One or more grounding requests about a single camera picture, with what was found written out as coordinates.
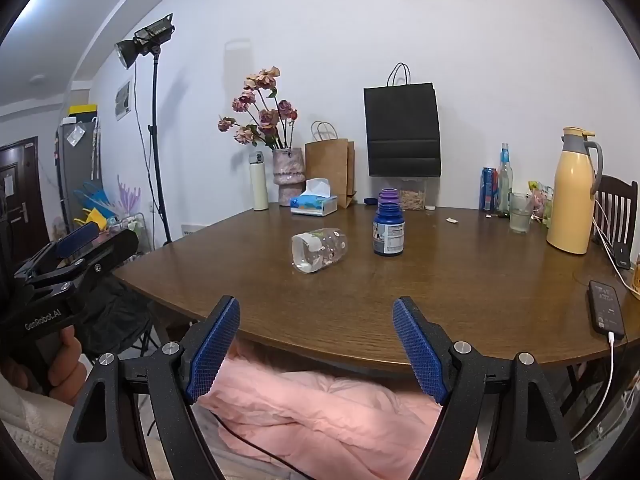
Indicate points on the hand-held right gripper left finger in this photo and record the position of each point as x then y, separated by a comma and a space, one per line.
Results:
215, 345

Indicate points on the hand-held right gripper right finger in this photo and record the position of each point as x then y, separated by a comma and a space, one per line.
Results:
417, 345

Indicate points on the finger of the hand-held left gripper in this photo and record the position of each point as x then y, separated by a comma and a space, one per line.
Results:
112, 251
77, 239

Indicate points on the clear plastic bottle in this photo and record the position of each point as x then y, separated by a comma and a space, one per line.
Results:
320, 250

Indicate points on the person's left forearm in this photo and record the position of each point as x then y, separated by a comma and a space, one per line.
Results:
30, 430

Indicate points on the person's left hand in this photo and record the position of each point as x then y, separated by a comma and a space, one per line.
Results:
65, 370

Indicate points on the blue and yellow hangers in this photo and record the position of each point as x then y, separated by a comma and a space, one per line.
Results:
95, 205

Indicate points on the purple hangers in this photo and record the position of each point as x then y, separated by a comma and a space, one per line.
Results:
127, 195

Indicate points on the black cloth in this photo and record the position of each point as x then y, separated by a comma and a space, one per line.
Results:
117, 310

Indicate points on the dark brown door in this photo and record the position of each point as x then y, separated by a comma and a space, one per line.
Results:
17, 200

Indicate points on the grey refrigerator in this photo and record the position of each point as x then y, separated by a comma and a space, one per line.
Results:
75, 160

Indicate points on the blue pill bottle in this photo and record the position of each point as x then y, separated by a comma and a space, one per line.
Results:
388, 230

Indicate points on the pink blanket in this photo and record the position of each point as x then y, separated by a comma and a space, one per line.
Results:
325, 420

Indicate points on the yellow box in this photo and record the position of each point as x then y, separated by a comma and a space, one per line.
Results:
82, 109

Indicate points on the clear snack container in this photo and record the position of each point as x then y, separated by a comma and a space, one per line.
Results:
412, 195

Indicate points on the white thermos bottle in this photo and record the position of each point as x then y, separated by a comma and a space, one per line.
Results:
259, 182

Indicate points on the clear drinking glass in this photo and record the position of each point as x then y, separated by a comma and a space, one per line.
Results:
520, 215

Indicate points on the blue and red can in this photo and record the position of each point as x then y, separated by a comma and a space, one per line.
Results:
488, 190

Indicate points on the blue tissue box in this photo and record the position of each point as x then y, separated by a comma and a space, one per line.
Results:
312, 205

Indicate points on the clear glass bottle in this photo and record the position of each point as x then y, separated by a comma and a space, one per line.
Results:
505, 180

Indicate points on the pink marbled vase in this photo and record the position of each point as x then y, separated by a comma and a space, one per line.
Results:
288, 172

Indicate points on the black power bank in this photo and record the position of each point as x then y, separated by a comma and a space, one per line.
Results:
606, 307

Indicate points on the brown paper bag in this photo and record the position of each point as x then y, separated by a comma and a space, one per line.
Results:
327, 170

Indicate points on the dried pink flowers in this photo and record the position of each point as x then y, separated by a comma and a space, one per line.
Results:
262, 115

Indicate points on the yellow thermos jug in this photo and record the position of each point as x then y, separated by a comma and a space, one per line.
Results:
570, 195

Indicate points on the black paper bag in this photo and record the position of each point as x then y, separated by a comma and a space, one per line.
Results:
402, 130

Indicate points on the studio light on stand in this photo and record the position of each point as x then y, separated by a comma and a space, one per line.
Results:
150, 35

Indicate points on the black charger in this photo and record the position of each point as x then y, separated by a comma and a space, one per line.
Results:
621, 255

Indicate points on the dark wooden chair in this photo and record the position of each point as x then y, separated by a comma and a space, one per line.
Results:
617, 200

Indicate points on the wall picture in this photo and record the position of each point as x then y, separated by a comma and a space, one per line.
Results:
123, 100

